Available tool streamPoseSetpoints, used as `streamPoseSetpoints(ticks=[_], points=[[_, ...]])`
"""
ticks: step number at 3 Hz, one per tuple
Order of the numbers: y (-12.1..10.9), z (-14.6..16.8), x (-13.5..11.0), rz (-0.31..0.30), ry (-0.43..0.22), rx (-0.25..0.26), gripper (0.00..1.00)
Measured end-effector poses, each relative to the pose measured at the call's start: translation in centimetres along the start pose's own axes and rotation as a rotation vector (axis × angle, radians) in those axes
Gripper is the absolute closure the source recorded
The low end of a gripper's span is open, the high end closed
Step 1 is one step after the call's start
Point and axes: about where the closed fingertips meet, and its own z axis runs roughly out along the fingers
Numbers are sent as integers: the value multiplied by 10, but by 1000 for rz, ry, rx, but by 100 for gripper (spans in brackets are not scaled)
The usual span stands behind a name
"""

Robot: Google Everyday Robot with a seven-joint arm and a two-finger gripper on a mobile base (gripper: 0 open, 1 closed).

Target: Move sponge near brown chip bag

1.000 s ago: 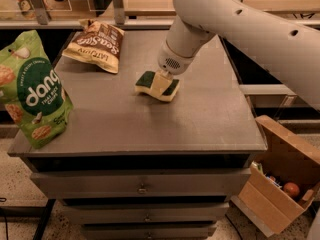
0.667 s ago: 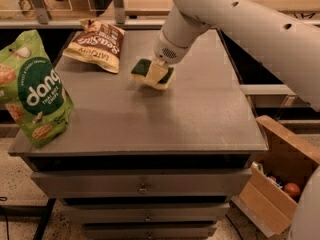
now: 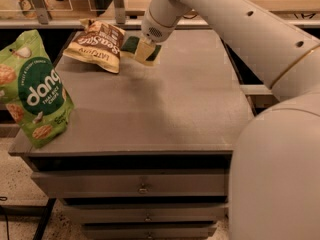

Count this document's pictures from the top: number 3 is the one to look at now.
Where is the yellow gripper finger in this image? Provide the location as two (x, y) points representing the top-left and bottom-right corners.
(135, 39), (156, 63)

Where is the green and yellow sponge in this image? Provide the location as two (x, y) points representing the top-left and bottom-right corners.
(121, 36), (162, 66)

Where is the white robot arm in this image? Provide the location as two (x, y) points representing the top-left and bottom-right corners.
(141, 0), (320, 240)

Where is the brown sea salt chip bag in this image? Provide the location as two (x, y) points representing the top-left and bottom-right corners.
(63, 19), (125, 74)

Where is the green dang rice chips bag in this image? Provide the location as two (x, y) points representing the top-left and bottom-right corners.
(0, 30), (74, 148)

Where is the grey metal drawer cabinet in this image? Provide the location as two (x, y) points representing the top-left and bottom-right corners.
(8, 29), (258, 240)

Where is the wooden shelf rack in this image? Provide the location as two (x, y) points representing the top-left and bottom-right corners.
(0, 0), (320, 28)

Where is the top grey drawer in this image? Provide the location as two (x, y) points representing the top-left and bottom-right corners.
(31, 169), (228, 199)

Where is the grey drawer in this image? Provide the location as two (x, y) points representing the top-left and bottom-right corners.
(64, 203), (228, 224)
(31, 169), (228, 199)
(82, 222), (216, 240)

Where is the middle grey drawer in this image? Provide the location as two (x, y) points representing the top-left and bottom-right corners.
(64, 203), (228, 224)

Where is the bottom grey drawer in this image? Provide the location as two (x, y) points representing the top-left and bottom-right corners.
(82, 222), (216, 240)

